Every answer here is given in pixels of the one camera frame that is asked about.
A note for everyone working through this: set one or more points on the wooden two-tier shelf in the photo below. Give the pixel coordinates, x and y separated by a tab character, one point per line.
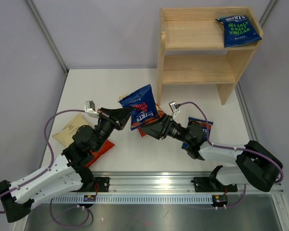
191	49

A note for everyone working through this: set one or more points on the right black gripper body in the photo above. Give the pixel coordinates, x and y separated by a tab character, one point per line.
174	130

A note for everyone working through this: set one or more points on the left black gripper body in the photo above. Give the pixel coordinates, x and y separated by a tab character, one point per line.
104	129

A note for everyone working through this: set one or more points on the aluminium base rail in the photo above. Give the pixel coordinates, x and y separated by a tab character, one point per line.
173	189

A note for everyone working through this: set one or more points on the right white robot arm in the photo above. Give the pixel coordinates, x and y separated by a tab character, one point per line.
168	146

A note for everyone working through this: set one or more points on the cream orange cassava chips bag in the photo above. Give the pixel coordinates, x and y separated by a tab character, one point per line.
159	111

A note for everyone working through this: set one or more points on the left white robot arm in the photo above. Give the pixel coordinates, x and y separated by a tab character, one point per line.
67	172

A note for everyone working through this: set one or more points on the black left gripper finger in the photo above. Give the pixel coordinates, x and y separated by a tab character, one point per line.
121	118
111	112

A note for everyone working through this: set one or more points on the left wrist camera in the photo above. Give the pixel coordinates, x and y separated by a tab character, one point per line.
90	109

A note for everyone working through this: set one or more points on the blue Burts sea salt bag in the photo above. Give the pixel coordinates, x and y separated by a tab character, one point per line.
238	31

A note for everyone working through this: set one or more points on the cream orange cassava bag left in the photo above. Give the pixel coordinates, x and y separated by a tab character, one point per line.
65	136

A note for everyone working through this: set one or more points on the blue burts chilli bag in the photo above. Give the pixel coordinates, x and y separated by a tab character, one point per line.
143	104
206	129

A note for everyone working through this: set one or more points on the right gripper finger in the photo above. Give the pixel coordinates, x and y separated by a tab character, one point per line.
157	125
153	134

